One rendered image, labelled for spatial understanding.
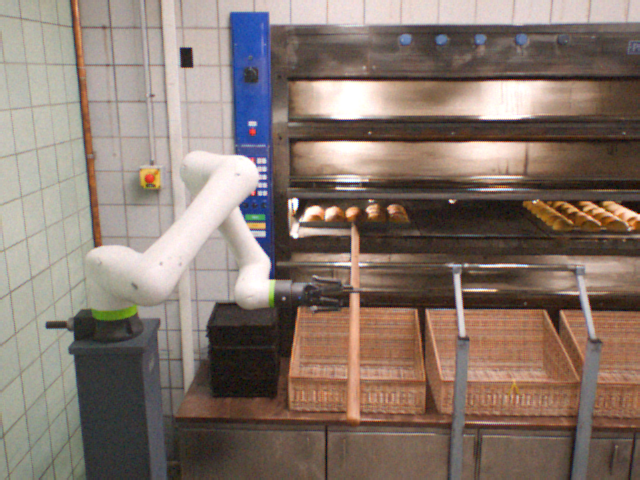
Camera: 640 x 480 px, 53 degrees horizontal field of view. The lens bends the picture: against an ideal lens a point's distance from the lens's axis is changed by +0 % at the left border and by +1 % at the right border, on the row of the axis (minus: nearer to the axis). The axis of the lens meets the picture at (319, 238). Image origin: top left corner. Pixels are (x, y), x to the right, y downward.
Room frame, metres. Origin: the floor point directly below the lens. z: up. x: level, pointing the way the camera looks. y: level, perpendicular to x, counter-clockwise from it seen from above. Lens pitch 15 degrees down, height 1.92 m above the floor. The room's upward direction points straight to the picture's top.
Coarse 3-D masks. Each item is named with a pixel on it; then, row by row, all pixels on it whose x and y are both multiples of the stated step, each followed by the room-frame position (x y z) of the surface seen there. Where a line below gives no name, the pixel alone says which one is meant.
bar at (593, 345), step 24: (288, 264) 2.45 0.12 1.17; (312, 264) 2.44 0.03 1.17; (336, 264) 2.44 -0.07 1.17; (360, 264) 2.44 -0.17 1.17; (384, 264) 2.43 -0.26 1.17; (408, 264) 2.43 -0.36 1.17; (432, 264) 2.43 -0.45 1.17; (456, 264) 2.42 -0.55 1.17; (480, 264) 2.42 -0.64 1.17; (504, 264) 2.42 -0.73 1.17; (528, 264) 2.42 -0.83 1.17; (552, 264) 2.42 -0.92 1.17; (576, 264) 2.42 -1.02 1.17; (456, 288) 2.37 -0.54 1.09; (456, 360) 2.21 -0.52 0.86; (456, 384) 2.19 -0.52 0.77; (456, 408) 2.19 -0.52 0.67; (456, 432) 2.19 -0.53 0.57; (576, 432) 2.21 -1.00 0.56; (456, 456) 2.19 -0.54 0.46; (576, 456) 2.19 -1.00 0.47
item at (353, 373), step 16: (352, 240) 2.66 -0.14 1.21; (352, 256) 2.42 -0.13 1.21; (352, 272) 2.21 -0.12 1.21; (352, 304) 1.88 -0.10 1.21; (352, 320) 1.75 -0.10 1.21; (352, 336) 1.63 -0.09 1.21; (352, 352) 1.53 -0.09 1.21; (352, 368) 1.44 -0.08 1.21; (352, 384) 1.36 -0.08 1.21; (352, 400) 1.28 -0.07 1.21; (352, 416) 1.22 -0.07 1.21
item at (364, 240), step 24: (312, 240) 2.82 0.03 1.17; (336, 240) 2.81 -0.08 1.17; (360, 240) 2.81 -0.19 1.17; (384, 240) 2.80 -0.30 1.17; (408, 240) 2.80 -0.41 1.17; (432, 240) 2.79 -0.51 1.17; (456, 240) 2.79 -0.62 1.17; (480, 240) 2.79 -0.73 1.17; (504, 240) 2.78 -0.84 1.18; (528, 240) 2.78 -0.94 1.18; (552, 240) 2.77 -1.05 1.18; (576, 240) 2.77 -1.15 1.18; (600, 240) 2.77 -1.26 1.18; (624, 240) 2.77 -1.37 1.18
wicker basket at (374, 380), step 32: (320, 320) 2.77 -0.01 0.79; (384, 320) 2.75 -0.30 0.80; (416, 320) 2.68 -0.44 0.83; (320, 352) 2.73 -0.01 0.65; (384, 352) 2.71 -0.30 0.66; (416, 352) 2.60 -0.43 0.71; (288, 384) 2.33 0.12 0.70; (320, 384) 2.32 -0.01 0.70; (384, 384) 2.54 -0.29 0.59; (416, 384) 2.30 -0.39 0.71
